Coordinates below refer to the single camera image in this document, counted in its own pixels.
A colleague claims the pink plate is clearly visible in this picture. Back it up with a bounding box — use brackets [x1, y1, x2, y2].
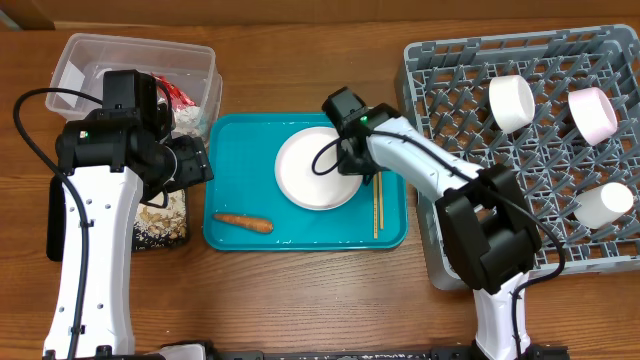
[274, 126, 362, 211]

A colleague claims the white tissue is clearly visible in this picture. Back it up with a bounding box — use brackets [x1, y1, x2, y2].
[172, 106, 201, 138]

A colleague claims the rice and peanuts food waste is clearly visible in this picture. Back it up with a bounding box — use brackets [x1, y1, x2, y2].
[133, 190, 188, 250]

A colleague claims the red snack wrapper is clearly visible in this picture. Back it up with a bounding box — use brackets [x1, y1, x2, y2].
[152, 73, 196, 110]

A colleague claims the white bowl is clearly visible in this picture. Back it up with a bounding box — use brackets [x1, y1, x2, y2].
[489, 75, 535, 134]

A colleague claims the pink bowl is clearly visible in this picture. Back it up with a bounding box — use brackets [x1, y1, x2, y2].
[568, 87, 618, 146]

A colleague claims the white cup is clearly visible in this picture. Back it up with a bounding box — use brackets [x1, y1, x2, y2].
[573, 182, 634, 229]

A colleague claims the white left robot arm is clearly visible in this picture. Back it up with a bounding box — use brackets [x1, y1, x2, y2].
[43, 70, 213, 359]

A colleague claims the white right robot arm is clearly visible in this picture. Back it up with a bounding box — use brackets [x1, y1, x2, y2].
[322, 87, 542, 359]

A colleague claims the clear plastic waste bin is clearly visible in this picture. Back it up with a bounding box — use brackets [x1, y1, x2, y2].
[50, 33, 223, 142]

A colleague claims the grey dishwasher rack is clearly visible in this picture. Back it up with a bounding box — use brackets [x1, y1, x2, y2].
[396, 25, 639, 274]

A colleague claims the right wooden chopstick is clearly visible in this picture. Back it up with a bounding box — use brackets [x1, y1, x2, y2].
[377, 172, 384, 230]

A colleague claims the wooden chopstick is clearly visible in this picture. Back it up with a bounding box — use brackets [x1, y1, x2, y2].
[377, 172, 384, 230]
[372, 174, 379, 239]

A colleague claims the left wooden chopstick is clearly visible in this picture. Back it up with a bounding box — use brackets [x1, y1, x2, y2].
[372, 174, 379, 239]

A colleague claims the teal serving tray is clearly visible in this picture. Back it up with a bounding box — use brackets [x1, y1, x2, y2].
[203, 113, 409, 251]

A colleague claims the black tray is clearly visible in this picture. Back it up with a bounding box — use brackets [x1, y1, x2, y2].
[46, 177, 190, 262]

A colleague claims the carrot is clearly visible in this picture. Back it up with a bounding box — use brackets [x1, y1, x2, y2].
[213, 213, 274, 234]

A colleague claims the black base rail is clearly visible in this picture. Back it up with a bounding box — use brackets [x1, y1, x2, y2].
[42, 339, 571, 360]

